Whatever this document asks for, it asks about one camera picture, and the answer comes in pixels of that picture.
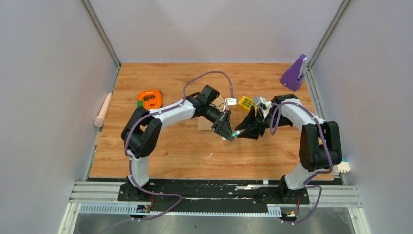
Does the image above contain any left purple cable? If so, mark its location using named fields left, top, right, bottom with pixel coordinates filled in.
left=124, top=71, right=234, bottom=222

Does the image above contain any brown paper envelope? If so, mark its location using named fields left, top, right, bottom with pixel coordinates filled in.
left=197, top=94, right=226, bottom=132

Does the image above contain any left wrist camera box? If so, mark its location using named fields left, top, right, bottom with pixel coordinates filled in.
left=224, top=97, right=238, bottom=107

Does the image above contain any wooden rolling pin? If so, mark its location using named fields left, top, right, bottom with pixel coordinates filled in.
left=94, top=93, right=113, bottom=128

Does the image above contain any yellow toy window brick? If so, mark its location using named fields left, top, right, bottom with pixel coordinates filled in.
left=237, top=96, right=256, bottom=113

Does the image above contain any white blue toy brick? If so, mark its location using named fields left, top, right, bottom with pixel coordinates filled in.
left=333, top=157, right=350, bottom=174

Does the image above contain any slotted cable duct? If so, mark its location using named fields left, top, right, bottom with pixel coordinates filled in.
left=79, top=203, right=282, bottom=217

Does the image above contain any purple plastic stand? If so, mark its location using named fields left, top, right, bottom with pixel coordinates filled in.
left=280, top=54, right=307, bottom=91

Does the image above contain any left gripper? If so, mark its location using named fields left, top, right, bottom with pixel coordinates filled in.
left=203, top=104, right=233, bottom=142

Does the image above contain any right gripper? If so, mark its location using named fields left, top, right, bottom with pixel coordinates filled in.
left=235, top=108, right=291, bottom=140

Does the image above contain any white green glue stick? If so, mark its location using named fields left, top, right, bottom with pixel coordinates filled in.
left=222, top=130, right=241, bottom=142

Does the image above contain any orange toy track loop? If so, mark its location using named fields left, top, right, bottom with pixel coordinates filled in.
left=137, top=89, right=163, bottom=110

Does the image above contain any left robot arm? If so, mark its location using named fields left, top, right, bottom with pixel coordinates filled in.
left=121, top=85, right=234, bottom=201

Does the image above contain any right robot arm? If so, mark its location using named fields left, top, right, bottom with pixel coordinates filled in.
left=233, top=94, right=342, bottom=204

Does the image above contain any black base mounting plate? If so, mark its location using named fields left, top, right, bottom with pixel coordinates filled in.
left=117, top=179, right=309, bottom=212

